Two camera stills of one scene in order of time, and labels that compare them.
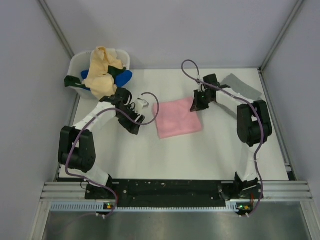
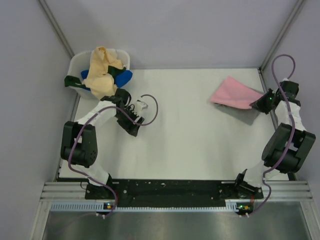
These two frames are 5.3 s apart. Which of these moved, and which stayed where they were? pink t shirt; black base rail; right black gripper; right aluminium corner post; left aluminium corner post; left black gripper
Moved: pink t shirt; right black gripper
Stayed: black base rail; left black gripper; left aluminium corner post; right aluminium corner post
